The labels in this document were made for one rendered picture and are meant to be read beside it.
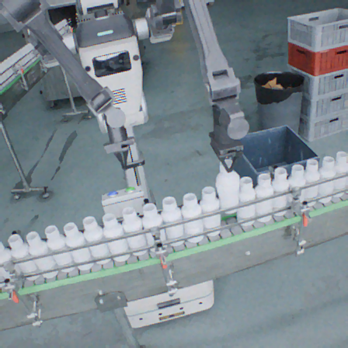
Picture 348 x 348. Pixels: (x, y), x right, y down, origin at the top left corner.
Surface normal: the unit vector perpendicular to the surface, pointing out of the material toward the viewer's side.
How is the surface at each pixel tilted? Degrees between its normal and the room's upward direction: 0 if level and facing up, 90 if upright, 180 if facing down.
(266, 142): 90
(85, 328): 0
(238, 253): 90
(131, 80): 90
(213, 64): 56
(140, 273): 90
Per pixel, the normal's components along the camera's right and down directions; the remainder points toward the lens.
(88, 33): 0.23, 0.55
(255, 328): -0.13, -0.80
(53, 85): -0.07, 0.59
